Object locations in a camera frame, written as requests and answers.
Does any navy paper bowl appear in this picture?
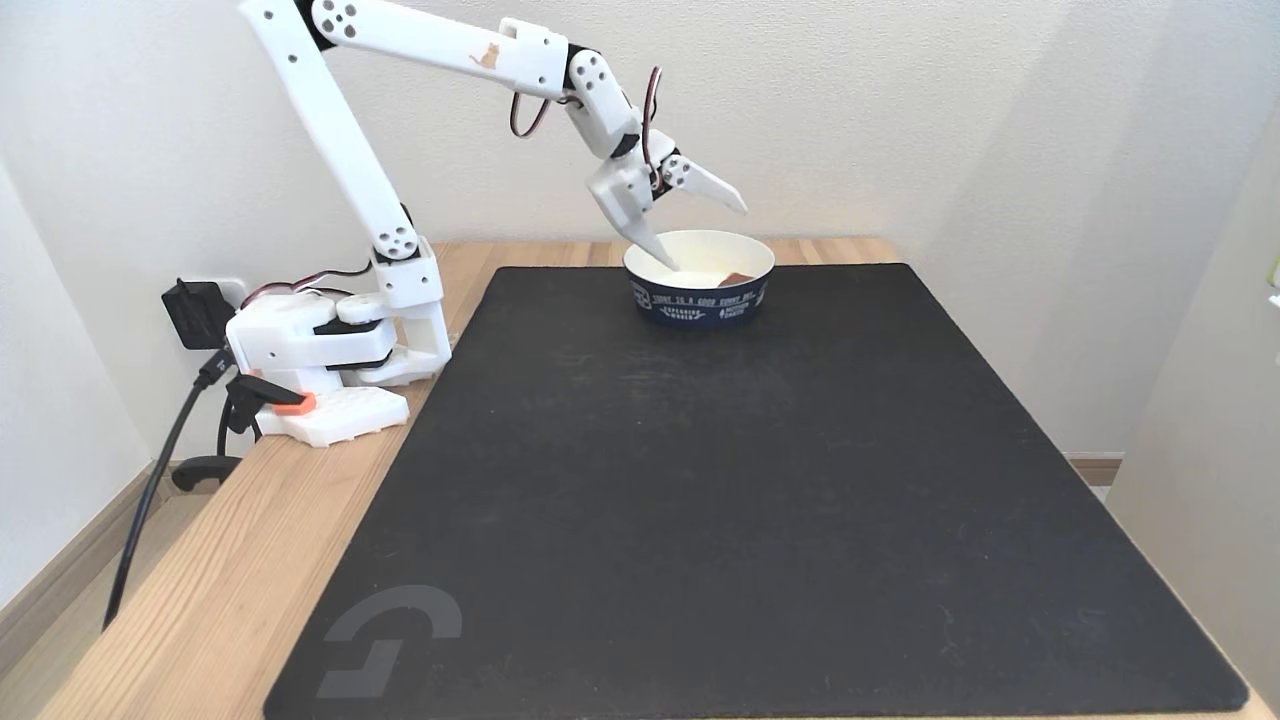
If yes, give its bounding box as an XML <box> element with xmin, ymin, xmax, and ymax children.
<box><xmin>622</xmin><ymin>229</ymin><xmax>777</xmax><ymax>332</ymax></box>

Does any black desk mat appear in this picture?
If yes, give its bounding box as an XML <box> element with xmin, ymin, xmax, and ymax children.
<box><xmin>263</xmin><ymin>262</ymin><xmax>1250</xmax><ymax>720</ymax></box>

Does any black clamp orange trigger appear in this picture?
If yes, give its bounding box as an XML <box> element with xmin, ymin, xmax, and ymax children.
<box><xmin>171</xmin><ymin>371</ymin><xmax>319</xmax><ymax>494</ymax></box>

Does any red black wrist servo cable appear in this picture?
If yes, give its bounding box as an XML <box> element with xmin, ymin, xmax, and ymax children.
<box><xmin>639</xmin><ymin>66</ymin><xmax>669</xmax><ymax>193</ymax></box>

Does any red black elbow servo cable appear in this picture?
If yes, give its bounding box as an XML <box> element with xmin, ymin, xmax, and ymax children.
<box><xmin>508</xmin><ymin>89</ymin><xmax>553</xmax><ymax>140</ymax></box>

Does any red black base servo cable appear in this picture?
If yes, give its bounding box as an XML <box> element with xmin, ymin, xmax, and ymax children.
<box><xmin>239</xmin><ymin>261</ymin><xmax>375</xmax><ymax>308</ymax></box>

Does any black wall power adapter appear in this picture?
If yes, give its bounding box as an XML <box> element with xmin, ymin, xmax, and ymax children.
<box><xmin>161</xmin><ymin>279</ymin><xmax>239</xmax><ymax>352</ymax></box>

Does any thick black power cable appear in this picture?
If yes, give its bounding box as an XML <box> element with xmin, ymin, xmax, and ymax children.
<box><xmin>102</xmin><ymin>345</ymin><xmax>237</xmax><ymax>632</ymax></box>

